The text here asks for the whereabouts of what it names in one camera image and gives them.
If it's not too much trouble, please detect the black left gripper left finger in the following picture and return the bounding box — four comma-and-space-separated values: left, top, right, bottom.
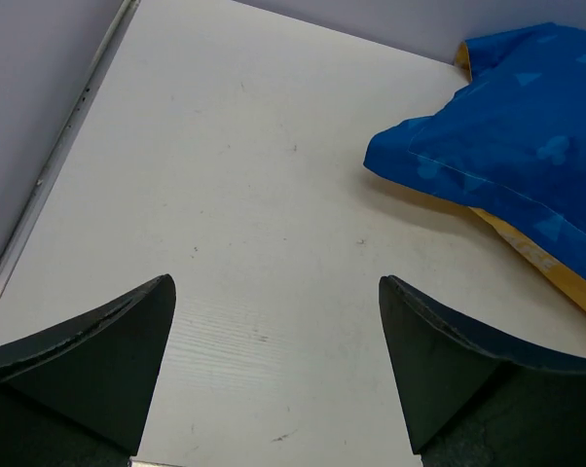
0, 274, 176, 466

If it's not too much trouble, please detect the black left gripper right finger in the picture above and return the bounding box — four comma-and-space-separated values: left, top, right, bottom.
379, 276, 586, 466

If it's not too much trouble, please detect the yellow and blue pillowcase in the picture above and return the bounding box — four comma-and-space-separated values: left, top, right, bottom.
364, 23, 586, 311

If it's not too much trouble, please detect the aluminium table frame rail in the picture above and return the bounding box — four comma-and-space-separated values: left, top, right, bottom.
0, 1, 137, 298

